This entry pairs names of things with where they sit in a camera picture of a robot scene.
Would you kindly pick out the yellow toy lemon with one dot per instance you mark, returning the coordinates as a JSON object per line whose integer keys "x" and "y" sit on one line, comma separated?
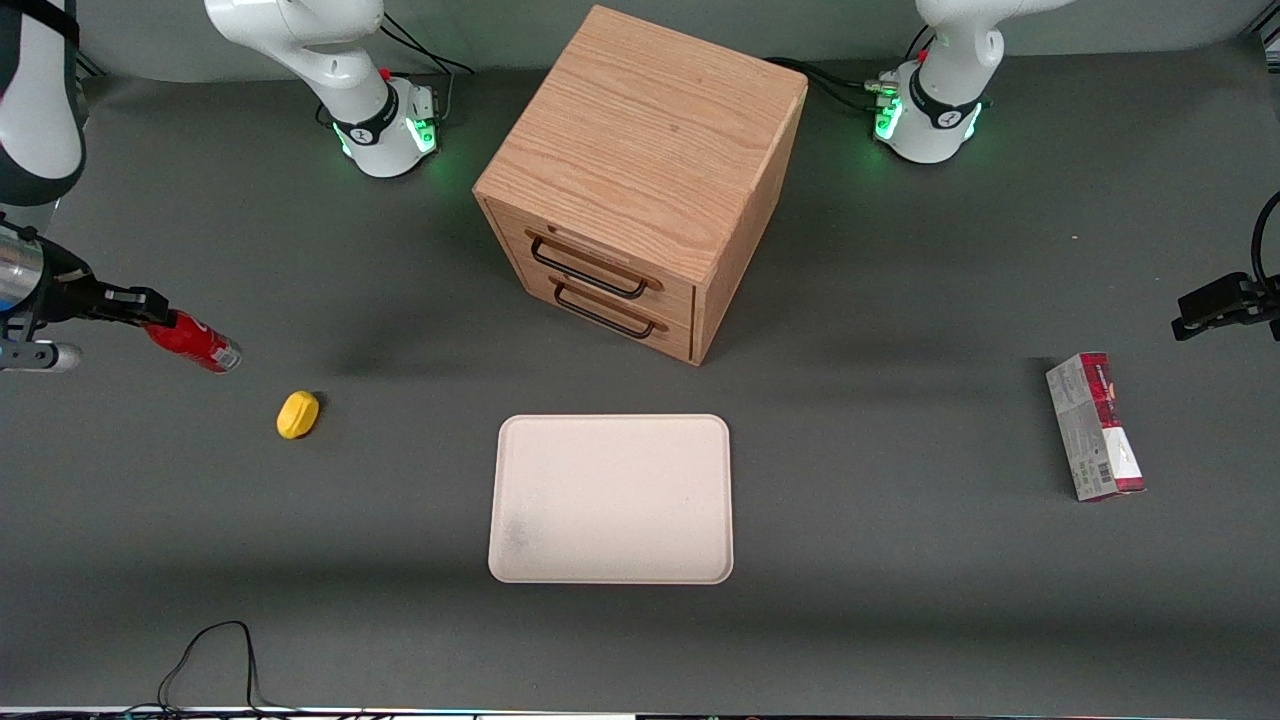
{"x": 297, "y": 414}

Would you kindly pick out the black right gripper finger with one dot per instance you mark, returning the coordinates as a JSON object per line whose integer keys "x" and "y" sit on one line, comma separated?
{"x": 130, "y": 315}
{"x": 135, "y": 296}

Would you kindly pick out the beige plastic tray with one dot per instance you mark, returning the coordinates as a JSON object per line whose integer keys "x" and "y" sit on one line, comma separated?
{"x": 611, "y": 499}

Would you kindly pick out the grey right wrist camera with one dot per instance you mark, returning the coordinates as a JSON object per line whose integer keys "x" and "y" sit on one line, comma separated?
{"x": 40, "y": 356}

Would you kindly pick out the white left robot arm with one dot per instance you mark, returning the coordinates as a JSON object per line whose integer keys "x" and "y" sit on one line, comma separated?
{"x": 945, "y": 80}

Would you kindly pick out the red coke bottle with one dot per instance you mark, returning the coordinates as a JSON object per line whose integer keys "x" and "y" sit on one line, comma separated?
{"x": 195, "y": 342}

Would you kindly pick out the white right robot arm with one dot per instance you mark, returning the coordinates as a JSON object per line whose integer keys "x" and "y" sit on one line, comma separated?
{"x": 340, "y": 60}

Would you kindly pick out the grey and red carton box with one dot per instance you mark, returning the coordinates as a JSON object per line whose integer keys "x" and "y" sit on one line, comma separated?
{"x": 1095, "y": 427}

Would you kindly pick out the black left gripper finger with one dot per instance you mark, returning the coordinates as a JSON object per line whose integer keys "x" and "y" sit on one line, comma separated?
{"x": 1205, "y": 322}
{"x": 1215, "y": 292}

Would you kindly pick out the wooden drawer cabinet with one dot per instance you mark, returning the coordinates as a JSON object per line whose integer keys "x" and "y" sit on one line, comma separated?
{"x": 640, "y": 170}

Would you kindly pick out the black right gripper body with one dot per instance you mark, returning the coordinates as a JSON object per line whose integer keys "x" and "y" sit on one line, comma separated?
{"x": 70, "y": 287}

